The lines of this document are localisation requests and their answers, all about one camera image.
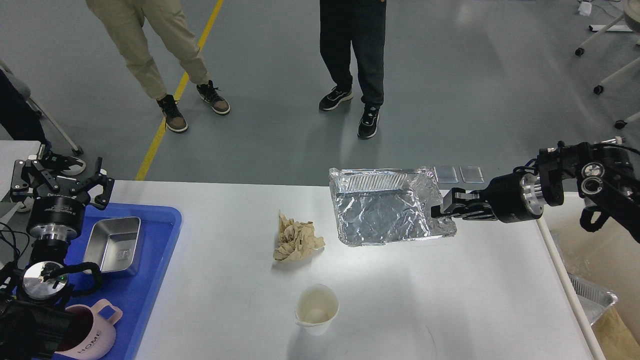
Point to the white side table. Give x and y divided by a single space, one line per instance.
10 151

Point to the black and white sneaker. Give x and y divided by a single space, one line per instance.
25 206

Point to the foil tray inside bin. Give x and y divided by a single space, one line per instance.
595 299

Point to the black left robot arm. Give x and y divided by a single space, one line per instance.
33 299

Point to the grey office chair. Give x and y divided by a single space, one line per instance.
26 92

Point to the pink mug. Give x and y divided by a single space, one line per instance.
91 333

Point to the blue plastic tray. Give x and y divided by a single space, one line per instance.
134 295

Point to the white paper cup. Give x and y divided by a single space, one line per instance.
316 309

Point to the person in black trousers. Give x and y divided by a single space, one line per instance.
354 27

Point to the stainless steel rectangular tray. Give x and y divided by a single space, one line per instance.
115 244

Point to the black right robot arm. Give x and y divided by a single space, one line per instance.
605 180

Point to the person in dark jeans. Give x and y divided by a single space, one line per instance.
22 123

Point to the crumpled brown paper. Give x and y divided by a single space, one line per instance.
296 240

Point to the left floor outlet plate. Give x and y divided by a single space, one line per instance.
446 174

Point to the aluminium foil tray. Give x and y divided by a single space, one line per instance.
375 207

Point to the white plastic bin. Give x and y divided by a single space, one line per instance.
609 258

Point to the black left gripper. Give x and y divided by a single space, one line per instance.
55 212

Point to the right floor outlet plate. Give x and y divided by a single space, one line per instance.
471 174

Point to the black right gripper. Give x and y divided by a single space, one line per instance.
511 198

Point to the floor outlet plate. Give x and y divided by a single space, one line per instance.
446 174
471 174

